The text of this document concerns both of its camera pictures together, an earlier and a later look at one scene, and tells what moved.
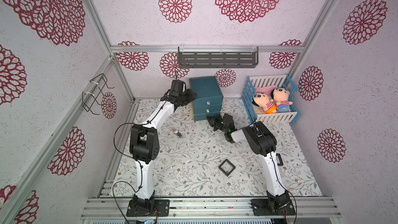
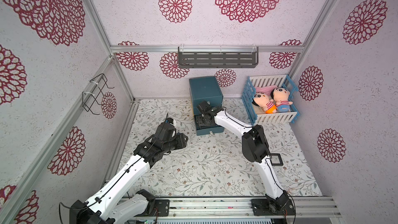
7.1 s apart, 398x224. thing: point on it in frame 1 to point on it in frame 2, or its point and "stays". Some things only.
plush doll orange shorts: x=262 y=100 stays
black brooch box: x=279 y=159 stays
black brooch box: x=227 y=167 to x=205 y=121
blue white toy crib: x=269 y=99 stays
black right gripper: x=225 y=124 to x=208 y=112
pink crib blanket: x=268 y=89 stays
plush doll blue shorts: x=281 y=95 stays
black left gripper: x=192 y=96 to x=181 y=142
